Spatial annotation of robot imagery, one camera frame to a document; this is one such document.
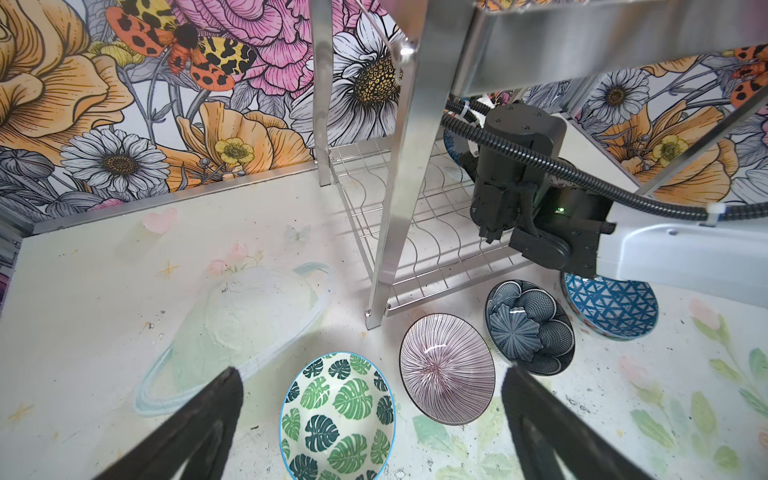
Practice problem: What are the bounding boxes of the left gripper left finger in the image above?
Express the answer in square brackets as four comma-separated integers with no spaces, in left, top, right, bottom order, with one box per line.
[97,367,244,479]

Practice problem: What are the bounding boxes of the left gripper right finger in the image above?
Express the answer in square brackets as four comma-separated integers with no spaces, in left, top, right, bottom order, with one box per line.
[501,365,649,479]

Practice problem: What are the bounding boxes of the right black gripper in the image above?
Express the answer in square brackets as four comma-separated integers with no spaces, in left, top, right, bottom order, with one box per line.
[470,103,567,243]

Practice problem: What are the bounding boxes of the blue floral porcelain bowl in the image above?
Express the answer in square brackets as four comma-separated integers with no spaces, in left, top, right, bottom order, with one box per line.
[443,130,477,168]

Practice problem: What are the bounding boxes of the steel two-tier dish rack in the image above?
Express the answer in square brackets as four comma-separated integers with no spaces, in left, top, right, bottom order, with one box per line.
[308,0,768,331]

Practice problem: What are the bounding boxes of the dark grey petal bowl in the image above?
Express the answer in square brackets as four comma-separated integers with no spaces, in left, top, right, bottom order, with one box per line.
[484,279,576,376]

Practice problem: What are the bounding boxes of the purple striped bowl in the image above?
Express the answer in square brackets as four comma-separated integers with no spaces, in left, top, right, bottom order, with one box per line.
[399,313,496,426]

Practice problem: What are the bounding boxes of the green leaf pattern bowl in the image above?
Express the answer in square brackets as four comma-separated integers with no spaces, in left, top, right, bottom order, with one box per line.
[279,352,396,479]

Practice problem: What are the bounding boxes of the blue triangle pattern bowl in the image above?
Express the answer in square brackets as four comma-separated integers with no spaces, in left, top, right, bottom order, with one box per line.
[560,273,659,341]

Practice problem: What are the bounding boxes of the right black corrugated cable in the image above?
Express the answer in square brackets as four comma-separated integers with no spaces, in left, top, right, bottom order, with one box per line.
[440,95,768,223]

